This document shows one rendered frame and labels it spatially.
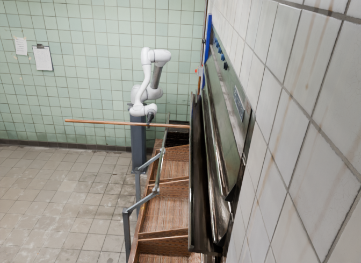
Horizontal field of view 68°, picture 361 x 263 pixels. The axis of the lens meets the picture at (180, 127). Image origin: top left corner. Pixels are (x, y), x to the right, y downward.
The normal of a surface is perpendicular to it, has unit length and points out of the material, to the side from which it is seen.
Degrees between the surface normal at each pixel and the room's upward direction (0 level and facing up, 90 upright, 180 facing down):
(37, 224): 0
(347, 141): 90
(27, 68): 90
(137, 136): 90
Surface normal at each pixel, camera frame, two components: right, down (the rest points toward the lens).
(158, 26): -0.04, 0.49
